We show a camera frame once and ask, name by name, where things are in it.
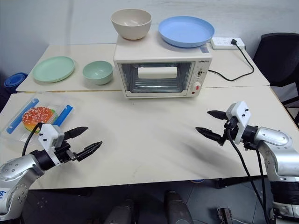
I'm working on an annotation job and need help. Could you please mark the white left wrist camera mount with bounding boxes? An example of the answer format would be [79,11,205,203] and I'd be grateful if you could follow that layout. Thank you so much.
[38,123,64,167]

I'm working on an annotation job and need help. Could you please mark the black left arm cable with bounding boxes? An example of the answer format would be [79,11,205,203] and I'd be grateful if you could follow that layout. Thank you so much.
[21,122,44,157]

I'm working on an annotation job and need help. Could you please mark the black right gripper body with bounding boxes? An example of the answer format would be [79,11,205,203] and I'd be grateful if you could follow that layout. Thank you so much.
[219,117,240,147]

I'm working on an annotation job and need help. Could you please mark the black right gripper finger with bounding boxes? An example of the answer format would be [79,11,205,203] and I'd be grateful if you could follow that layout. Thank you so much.
[195,126,224,144]
[206,110,228,121]

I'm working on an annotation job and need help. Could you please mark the green plate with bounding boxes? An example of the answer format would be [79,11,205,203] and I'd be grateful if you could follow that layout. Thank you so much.
[32,56,76,84]

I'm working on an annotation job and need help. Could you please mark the black power cord with plug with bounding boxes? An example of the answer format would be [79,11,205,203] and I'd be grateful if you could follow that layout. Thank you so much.
[208,39,256,82]

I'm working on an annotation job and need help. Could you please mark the blue rolled mat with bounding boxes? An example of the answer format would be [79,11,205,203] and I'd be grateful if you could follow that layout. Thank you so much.
[4,72,29,88]

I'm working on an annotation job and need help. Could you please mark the green bowl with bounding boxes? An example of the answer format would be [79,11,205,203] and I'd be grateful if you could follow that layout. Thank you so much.
[82,60,114,86]

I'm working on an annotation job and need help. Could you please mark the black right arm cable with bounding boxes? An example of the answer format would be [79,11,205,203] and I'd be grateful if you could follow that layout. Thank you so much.
[226,121,275,224]

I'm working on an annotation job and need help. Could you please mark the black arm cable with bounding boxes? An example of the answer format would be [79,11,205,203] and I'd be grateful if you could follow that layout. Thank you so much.
[21,122,44,157]
[226,121,275,224]

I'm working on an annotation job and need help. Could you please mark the blue plate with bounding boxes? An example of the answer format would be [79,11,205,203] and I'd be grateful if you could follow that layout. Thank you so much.
[158,15,215,49]

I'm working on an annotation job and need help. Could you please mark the glass oven door with handle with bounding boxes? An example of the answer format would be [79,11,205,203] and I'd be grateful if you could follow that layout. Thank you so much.
[116,61,195,97]

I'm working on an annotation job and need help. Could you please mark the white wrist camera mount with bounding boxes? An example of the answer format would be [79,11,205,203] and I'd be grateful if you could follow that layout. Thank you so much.
[225,101,253,144]
[38,123,64,167]

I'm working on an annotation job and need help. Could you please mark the dark rounded shape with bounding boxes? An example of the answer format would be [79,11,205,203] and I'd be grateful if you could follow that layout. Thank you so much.
[163,190,195,224]
[103,199,135,224]

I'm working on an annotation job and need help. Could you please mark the beige bowl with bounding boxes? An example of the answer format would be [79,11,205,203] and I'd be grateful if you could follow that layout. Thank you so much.
[110,10,153,41]

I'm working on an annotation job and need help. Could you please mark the toy hamburger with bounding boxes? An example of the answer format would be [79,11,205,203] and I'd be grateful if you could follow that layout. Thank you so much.
[22,106,59,134]

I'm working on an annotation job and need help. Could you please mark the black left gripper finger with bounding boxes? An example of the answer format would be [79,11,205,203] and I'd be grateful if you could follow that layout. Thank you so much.
[64,126,89,141]
[75,140,104,162]

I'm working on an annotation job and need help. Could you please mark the white power strip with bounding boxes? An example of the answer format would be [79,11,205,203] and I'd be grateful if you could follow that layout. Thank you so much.
[210,36,247,50]

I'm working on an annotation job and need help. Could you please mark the cream mini toaster oven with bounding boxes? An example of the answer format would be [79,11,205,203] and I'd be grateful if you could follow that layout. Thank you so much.
[113,30,213,100]

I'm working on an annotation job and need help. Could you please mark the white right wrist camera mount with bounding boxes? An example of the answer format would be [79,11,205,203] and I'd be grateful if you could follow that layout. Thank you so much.
[225,101,253,144]

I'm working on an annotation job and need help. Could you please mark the dark metal floor bracket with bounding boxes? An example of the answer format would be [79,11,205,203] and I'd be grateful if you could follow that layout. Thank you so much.
[216,206,235,224]

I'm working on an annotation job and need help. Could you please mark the clear box with blue clips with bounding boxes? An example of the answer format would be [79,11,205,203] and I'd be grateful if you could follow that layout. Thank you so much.
[0,94,76,143]

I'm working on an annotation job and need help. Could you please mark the black office chair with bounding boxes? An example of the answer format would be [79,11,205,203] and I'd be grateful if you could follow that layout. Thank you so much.
[252,32,299,128]

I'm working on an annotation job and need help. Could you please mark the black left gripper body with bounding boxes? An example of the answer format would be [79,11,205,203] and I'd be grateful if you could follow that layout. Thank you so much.
[55,139,78,165]

